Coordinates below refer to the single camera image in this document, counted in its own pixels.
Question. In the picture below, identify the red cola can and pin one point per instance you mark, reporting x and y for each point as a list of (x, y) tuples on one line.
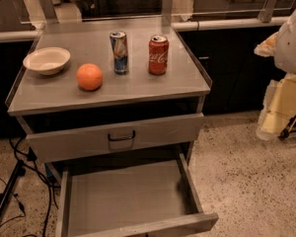
[(158, 54)]

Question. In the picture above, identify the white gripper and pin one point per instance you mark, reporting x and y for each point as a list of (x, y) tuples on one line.
[(292, 44)]

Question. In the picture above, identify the white rail pipe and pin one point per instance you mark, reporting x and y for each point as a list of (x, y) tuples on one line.
[(226, 24)]

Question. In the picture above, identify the blue silver drink can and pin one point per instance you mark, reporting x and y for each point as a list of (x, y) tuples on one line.
[(119, 50)]

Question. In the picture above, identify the open middle grey drawer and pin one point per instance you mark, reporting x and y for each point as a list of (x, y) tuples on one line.
[(143, 194)]

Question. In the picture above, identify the grey drawer cabinet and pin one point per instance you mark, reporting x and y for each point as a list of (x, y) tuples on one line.
[(54, 103)]

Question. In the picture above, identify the black stand leg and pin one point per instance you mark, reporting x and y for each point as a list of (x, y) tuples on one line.
[(8, 191)]

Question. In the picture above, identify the white bowl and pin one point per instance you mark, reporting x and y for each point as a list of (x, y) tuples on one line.
[(47, 61)]

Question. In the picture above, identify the top grey drawer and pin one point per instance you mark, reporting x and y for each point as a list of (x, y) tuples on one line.
[(103, 139)]

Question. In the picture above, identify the orange fruit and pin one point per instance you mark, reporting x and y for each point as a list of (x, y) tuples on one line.
[(89, 77)]

